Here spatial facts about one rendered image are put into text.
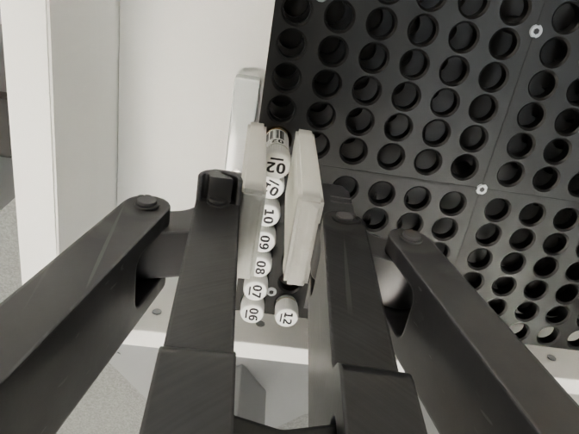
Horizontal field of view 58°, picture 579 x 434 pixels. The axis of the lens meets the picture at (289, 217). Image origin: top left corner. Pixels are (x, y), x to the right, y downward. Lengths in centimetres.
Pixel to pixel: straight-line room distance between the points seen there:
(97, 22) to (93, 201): 9
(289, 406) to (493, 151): 136
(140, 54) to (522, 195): 21
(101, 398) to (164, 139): 141
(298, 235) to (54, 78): 12
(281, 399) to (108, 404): 50
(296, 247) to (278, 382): 136
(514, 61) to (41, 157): 20
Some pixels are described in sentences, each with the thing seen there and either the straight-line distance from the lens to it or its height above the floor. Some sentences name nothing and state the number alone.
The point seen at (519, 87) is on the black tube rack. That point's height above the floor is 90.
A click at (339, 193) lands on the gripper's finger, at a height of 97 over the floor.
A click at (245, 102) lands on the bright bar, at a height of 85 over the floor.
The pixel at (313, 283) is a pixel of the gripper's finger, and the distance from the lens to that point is 15.
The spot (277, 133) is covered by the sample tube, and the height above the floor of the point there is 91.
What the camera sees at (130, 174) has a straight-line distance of 33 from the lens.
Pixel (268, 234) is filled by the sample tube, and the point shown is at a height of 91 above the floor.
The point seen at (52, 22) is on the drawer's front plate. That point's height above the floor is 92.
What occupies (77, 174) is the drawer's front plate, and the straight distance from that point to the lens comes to 26.
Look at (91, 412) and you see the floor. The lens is 173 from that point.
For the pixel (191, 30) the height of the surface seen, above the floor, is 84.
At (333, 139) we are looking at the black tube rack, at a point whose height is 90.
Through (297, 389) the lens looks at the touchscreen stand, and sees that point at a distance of 153.
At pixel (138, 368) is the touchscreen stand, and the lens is 153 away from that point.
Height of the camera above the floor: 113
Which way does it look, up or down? 64 degrees down
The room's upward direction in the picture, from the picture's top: 178 degrees clockwise
